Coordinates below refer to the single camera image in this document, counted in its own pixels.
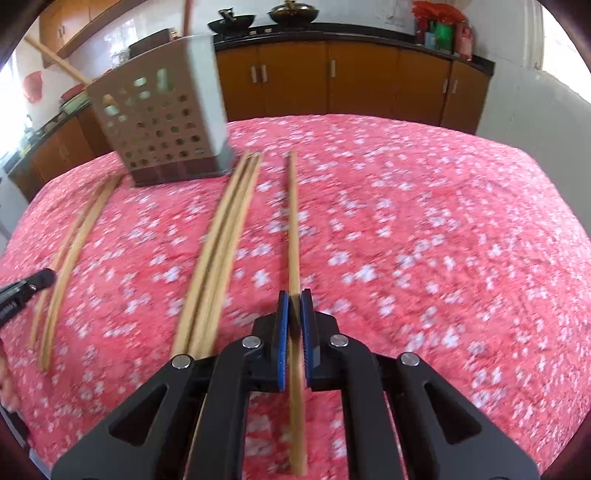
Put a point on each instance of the green container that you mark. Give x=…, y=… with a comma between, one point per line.
x=444, y=36

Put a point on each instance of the person left hand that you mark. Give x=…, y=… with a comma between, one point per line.
x=8, y=392

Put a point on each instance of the right window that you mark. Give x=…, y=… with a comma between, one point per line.
x=548, y=49

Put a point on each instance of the black wok with handle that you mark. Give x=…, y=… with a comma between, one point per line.
x=230, y=23

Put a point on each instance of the red plastic bag on wall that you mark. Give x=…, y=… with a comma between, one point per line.
x=33, y=86

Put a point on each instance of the red bag over bottles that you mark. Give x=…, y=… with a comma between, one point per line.
x=440, y=12

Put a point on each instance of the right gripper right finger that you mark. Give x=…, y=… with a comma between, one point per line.
x=403, y=420

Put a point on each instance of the red floral tablecloth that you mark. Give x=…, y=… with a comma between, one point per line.
x=415, y=238

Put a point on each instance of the green perforated utensil holder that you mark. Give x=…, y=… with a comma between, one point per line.
x=163, y=113

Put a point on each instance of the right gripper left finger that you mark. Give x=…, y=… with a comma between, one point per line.
x=188, y=420

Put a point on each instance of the wooden cabinets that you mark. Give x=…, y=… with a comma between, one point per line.
x=353, y=77
x=65, y=25

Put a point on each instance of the black countertop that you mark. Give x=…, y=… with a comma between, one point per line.
x=79, y=138

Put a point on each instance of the lower wooden cabinets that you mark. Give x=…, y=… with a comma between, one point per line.
x=353, y=77

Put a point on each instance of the red condiment bottle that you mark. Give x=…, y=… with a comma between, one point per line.
x=464, y=41

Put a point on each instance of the upper wooden cabinets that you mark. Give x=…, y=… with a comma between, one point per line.
x=65, y=25

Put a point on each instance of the dark wooden cutting board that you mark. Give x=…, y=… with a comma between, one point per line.
x=150, y=42

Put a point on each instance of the green basin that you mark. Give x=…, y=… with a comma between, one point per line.
x=76, y=103

